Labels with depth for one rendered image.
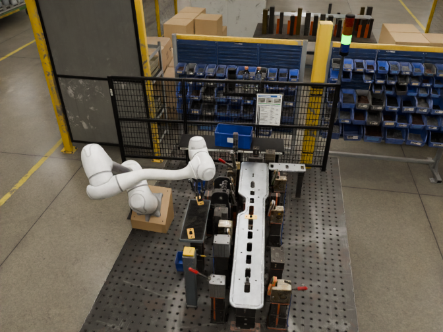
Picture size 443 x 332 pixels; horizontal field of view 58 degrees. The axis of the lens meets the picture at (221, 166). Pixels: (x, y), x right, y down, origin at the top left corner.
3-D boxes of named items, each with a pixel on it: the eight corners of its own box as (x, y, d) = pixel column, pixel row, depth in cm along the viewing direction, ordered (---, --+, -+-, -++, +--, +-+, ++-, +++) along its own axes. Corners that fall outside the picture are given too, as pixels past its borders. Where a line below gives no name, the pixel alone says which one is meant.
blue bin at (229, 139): (250, 149, 333) (250, 136, 325) (214, 145, 338) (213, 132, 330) (252, 139, 346) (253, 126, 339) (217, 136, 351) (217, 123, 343)
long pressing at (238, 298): (268, 310, 210) (268, 308, 209) (226, 307, 212) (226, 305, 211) (268, 163, 323) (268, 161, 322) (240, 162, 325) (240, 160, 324)
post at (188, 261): (197, 307, 245) (194, 259, 220) (185, 307, 246) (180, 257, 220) (199, 298, 251) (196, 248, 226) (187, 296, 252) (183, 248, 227)
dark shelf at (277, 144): (284, 155, 331) (285, 151, 329) (177, 149, 338) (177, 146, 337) (283, 141, 349) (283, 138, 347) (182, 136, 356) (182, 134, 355)
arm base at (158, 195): (136, 220, 297) (133, 220, 292) (140, 190, 300) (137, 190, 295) (159, 222, 294) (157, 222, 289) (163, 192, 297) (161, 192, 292)
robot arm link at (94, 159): (131, 195, 293) (121, 168, 298) (151, 186, 292) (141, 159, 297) (82, 182, 218) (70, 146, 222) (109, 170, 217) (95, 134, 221)
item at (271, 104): (280, 126, 341) (283, 93, 323) (254, 125, 343) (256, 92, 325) (280, 125, 343) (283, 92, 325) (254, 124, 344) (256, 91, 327)
